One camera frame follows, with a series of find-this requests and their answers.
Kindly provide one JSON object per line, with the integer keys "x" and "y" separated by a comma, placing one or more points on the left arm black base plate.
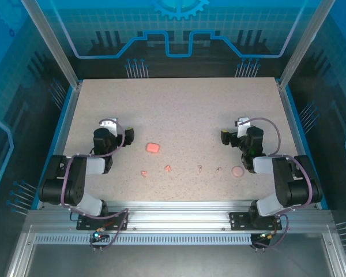
{"x": 86, "y": 223}

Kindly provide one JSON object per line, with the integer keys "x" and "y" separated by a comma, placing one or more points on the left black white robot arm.
{"x": 75, "y": 179}

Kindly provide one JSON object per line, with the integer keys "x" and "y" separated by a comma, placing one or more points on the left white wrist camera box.
{"x": 110, "y": 125}

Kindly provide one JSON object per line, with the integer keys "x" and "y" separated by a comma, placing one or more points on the aluminium mounting rail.
{"x": 178, "y": 216}

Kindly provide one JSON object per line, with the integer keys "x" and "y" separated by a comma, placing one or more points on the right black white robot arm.
{"x": 285, "y": 179}

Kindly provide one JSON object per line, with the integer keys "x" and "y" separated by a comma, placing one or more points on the aluminium table side rail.
{"x": 69, "y": 115}
{"x": 291, "y": 121}

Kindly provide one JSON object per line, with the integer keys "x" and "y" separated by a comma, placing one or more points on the aluminium frame post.
{"x": 56, "y": 49}
{"x": 302, "y": 49}

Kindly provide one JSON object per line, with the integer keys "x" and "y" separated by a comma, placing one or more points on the pink stemmed earbud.
{"x": 144, "y": 173}
{"x": 167, "y": 168}

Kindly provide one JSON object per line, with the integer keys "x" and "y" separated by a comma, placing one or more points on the steel bottom panel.
{"x": 176, "y": 259}

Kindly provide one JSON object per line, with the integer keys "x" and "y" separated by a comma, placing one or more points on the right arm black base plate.
{"x": 239, "y": 220}

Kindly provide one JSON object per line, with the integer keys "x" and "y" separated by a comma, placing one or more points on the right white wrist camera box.
{"x": 242, "y": 127}

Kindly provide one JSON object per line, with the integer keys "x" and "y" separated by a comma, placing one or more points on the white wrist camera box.
{"x": 110, "y": 125}
{"x": 242, "y": 127}

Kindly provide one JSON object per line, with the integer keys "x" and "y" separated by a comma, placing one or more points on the salmon rectangular earbud charging case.
{"x": 152, "y": 147}

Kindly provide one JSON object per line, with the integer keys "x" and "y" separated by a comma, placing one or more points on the pink round earbud charging case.
{"x": 237, "y": 171}

